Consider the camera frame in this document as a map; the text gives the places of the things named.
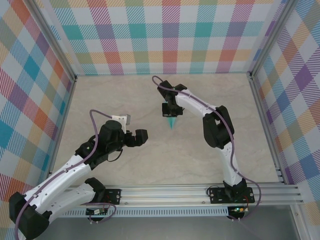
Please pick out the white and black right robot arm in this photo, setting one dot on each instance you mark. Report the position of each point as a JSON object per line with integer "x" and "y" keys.
{"x": 228, "y": 165}

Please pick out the wide aluminium mounting rail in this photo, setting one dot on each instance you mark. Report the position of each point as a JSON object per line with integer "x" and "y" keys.
{"x": 162, "y": 195}

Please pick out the small circuit board green light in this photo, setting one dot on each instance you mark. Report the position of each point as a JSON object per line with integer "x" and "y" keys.
{"x": 238, "y": 209}

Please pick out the small black circuit board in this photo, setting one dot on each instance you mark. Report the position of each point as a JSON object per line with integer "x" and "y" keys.
{"x": 96, "y": 212}

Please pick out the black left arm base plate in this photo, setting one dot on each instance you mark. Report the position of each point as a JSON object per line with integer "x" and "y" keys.
{"x": 115, "y": 196}

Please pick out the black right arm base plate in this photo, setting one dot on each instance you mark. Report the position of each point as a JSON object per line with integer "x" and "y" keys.
{"x": 217, "y": 196}

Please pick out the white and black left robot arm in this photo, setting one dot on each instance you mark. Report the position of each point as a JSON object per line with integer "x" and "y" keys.
{"x": 62, "y": 180}

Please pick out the aluminium table side rail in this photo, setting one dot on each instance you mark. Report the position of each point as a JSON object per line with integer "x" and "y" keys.
{"x": 266, "y": 130}
{"x": 61, "y": 132}

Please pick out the teal cloth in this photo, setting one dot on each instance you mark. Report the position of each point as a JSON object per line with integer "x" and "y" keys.
{"x": 171, "y": 122}

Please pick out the slanted aluminium frame post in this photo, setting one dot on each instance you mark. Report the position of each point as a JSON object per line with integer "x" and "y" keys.
{"x": 270, "y": 37}
{"x": 56, "y": 42}

